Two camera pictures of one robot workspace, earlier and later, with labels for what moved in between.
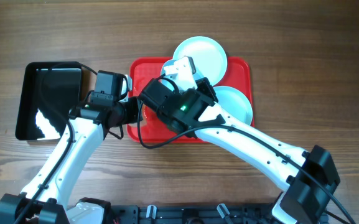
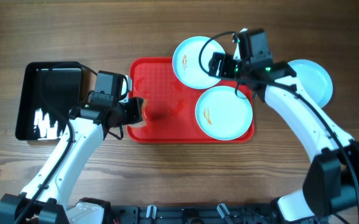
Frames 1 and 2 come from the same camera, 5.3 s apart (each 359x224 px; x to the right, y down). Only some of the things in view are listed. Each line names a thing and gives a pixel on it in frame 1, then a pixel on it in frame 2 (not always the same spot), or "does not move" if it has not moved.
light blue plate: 167,83 -> 314,79
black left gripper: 134,109 does not move
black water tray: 62,88 does not move
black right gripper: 208,88 -> 218,64
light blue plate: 209,59 does not move
